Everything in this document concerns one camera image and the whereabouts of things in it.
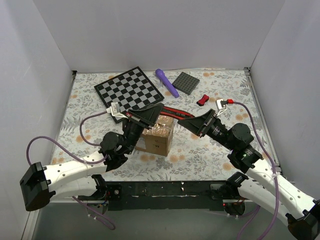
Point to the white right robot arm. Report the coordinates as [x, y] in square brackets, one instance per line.
[304, 210]

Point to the dark grey studded plate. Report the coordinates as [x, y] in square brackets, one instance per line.
[185, 83]

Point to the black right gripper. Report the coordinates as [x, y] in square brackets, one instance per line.
[208, 124]

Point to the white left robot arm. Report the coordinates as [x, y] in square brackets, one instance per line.
[83, 176]

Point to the brown taped cardboard box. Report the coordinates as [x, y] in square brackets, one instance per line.
[158, 139]

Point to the red black knife cap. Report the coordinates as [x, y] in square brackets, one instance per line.
[201, 102]

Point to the black white checkerboard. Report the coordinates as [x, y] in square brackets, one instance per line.
[131, 90]

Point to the purple cylindrical handle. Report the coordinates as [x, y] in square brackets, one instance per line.
[162, 77]

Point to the red black utility knife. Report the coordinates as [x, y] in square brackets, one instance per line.
[175, 113]

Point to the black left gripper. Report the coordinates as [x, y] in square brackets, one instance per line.
[139, 120]

